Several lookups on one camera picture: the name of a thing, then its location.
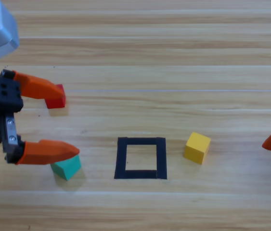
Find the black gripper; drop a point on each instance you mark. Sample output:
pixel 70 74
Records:
pixel 3 96

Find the red cube block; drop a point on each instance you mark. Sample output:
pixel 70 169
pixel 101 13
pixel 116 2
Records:
pixel 57 103

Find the green cube block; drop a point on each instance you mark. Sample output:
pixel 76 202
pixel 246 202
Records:
pixel 68 168

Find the yellow cube block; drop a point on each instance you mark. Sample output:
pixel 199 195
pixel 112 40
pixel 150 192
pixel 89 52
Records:
pixel 196 149

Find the black tape square outline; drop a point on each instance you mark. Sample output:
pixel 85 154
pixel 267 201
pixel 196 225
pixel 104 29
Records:
pixel 122 158

